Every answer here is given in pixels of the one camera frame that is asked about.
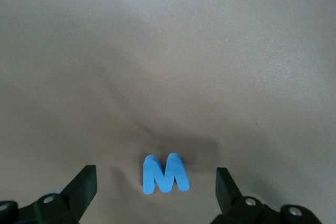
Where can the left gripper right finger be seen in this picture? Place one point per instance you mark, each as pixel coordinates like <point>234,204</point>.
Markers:
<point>225,190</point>

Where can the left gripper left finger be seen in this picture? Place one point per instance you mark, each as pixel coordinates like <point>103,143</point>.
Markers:
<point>81,187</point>

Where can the blue foam letter M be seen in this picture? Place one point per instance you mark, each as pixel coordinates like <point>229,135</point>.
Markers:
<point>153,176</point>

